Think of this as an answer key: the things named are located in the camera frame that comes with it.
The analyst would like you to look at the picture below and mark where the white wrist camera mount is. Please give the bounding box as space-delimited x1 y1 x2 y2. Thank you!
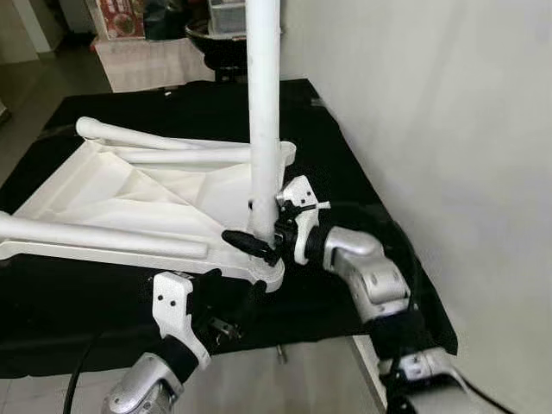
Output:
151 270 210 370
276 175 331 264

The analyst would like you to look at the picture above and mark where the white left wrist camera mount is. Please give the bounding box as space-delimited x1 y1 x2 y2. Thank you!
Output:
151 270 210 370

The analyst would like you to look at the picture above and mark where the grey plastic storage box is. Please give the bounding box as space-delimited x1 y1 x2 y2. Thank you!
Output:
207 0 251 35

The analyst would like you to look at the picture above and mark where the pale patterned mat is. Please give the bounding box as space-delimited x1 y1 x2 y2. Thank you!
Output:
93 39 216 94

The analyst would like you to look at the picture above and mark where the red printed box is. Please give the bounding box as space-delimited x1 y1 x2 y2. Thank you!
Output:
95 0 146 40

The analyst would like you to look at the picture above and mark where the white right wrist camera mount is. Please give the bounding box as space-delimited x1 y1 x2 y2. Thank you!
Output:
276 175 331 264

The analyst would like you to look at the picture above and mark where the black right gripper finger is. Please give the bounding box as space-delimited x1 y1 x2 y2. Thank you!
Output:
223 229 279 264

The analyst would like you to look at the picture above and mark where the black tablecloth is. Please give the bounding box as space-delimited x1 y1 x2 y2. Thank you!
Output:
0 79 458 379

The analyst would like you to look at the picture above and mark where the black stool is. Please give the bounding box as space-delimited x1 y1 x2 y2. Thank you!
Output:
211 65 251 85

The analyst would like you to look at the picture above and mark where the black bag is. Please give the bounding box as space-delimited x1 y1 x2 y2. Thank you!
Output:
142 0 191 42

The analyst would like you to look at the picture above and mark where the white plastic children table top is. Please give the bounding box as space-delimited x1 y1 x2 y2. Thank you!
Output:
0 138 298 294

